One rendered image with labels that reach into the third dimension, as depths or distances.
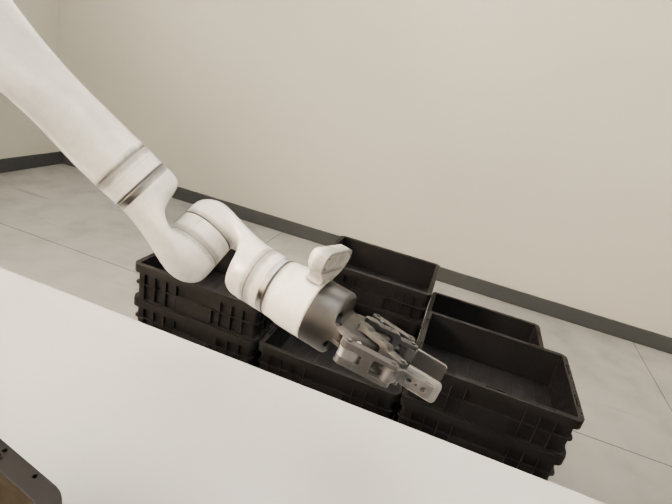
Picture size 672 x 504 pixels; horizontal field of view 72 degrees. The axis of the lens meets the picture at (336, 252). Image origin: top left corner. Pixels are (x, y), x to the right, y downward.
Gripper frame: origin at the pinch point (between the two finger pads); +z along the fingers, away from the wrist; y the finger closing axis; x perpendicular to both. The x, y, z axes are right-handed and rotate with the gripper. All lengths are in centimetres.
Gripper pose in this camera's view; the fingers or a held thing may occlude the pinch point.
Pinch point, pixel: (428, 376)
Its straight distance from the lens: 51.0
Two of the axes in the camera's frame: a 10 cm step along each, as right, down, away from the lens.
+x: 4.3, -8.8, -2.0
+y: -3.1, 0.6, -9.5
